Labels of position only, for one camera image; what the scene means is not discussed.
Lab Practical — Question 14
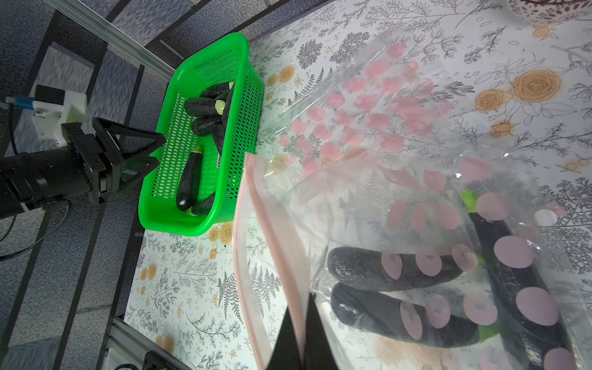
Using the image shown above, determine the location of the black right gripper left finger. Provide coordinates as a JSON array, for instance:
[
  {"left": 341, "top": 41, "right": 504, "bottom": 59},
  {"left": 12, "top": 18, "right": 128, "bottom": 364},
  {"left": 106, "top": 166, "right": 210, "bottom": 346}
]
[{"left": 267, "top": 309, "right": 305, "bottom": 370}]

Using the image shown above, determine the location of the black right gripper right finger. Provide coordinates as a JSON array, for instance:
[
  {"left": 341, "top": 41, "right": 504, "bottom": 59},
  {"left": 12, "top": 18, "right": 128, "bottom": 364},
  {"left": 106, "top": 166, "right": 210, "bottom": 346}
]
[{"left": 305, "top": 295, "right": 339, "bottom": 370}]

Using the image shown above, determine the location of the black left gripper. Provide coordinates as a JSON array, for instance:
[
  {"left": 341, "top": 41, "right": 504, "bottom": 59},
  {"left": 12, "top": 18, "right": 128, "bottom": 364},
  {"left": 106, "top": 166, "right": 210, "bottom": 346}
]
[{"left": 1, "top": 117, "right": 166, "bottom": 215}]

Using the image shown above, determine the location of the long eggplant stem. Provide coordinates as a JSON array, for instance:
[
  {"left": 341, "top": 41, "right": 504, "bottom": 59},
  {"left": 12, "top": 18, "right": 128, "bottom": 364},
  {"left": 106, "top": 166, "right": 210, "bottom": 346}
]
[{"left": 331, "top": 283, "right": 499, "bottom": 348}]

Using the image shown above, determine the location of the clear pink-dotted zip-top bag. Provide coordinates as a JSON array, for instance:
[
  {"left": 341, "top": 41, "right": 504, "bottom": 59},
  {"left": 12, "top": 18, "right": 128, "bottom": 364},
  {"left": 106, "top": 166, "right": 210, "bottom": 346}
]
[{"left": 233, "top": 30, "right": 591, "bottom": 369}]

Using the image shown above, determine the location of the large eggplant front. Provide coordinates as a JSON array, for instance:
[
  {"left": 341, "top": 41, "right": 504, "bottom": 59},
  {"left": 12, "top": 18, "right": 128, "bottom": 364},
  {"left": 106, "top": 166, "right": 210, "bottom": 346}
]
[{"left": 461, "top": 190, "right": 578, "bottom": 369}]

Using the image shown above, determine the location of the long eggplant centre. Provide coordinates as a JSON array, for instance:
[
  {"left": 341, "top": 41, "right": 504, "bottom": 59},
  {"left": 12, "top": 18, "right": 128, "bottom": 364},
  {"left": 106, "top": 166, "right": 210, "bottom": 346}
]
[{"left": 191, "top": 117, "right": 222, "bottom": 137}]

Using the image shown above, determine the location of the green plastic basket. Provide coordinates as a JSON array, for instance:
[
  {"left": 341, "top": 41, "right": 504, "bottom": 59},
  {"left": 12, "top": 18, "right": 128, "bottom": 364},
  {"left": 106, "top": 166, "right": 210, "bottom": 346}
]
[{"left": 138, "top": 33, "right": 264, "bottom": 237}]

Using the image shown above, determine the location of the floral patterned table mat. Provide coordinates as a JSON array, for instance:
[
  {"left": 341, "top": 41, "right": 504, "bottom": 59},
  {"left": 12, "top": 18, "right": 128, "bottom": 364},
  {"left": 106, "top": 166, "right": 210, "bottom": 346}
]
[{"left": 123, "top": 1, "right": 591, "bottom": 369}]

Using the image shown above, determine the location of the small patterned bowl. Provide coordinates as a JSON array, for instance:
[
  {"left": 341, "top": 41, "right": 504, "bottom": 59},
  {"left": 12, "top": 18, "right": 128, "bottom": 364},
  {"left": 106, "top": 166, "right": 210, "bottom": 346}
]
[{"left": 506, "top": 0, "right": 591, "bottom": 26}]

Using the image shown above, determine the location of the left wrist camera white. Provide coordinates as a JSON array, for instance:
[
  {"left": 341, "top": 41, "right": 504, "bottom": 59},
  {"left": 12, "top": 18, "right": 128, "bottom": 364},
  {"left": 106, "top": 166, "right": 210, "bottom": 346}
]
[{"left": 6, "top": 84, "right": 88, "bottom": 147}]

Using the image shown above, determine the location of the small eggplant at basket wall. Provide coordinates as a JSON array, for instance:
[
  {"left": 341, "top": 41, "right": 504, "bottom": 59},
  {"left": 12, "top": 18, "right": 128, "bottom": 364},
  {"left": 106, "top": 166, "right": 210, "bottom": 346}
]
[{"left": 176, "top": 146, "right": 204, "bottom": 211}]

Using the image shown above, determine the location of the aluminium frame post left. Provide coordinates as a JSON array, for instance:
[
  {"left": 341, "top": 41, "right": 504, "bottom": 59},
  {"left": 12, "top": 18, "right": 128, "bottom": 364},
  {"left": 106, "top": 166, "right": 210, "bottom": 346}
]
[{"left": 45, "top": 0, "right": 175, "bottom": 81}]

